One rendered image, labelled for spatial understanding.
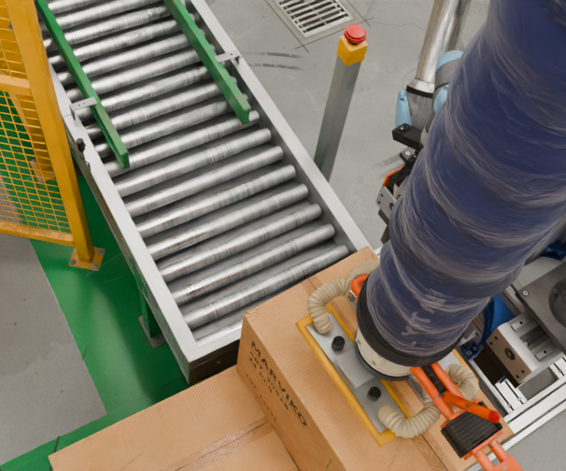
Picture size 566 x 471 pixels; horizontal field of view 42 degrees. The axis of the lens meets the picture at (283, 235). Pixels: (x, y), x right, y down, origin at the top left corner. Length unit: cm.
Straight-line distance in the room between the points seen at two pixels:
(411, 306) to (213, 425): 100
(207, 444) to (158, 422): 15
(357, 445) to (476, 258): 78
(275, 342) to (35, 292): 138
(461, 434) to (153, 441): 94
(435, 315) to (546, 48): 64
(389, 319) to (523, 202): 48
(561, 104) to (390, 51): 299
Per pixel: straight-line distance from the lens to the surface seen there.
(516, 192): 101
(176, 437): 219
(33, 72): 216
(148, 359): 285
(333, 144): 275
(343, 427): 181
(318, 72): 367
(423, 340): 144
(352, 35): 236
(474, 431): 161
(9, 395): 288
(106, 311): 294
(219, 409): 221
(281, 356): 185
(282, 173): 259
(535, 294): 198
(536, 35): 84
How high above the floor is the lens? 266
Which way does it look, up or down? 59 degrees down
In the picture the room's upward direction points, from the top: 11 degrees clockwise
